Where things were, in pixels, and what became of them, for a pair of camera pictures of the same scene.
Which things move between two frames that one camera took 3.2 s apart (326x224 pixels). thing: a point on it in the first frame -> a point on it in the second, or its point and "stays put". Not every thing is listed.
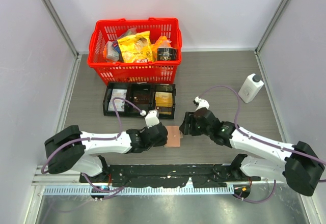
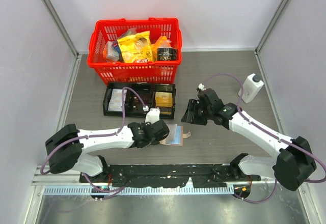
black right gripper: x=189 y=118 -> x=192 y=106
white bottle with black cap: x=250 y=88 stays put
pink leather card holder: x=173 y=137 stays put
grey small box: x=112 y=53 stays put
